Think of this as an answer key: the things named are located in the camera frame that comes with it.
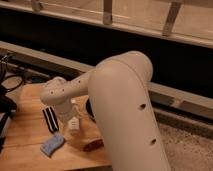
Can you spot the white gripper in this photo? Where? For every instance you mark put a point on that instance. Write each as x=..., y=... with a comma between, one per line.
x=74, y=112

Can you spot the white plastic bottle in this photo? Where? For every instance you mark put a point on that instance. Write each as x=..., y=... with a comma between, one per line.
x=74, y=126

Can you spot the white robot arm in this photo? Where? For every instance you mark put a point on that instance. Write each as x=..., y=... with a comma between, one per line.
x=118, y=93

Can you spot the dark ceramic bowl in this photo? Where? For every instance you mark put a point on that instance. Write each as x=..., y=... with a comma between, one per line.
x=89, y=110

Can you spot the black white striped cloth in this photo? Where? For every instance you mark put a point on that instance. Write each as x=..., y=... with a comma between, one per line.
x=51, y=120

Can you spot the brown red sausage toy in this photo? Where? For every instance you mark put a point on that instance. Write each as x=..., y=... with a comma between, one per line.
x=94, y=145

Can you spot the black equipment at left edge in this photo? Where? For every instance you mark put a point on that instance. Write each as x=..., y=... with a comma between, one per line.
x=7, y=107

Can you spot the metal window bracket middle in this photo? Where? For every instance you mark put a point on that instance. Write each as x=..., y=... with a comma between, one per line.
x=107, y=12

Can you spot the metal window bracket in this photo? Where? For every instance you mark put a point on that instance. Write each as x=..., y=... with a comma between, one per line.
x=107, y=12
x=171, y=17

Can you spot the metal window bracket right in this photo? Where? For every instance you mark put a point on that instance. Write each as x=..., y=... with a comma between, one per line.
x=171, y=17

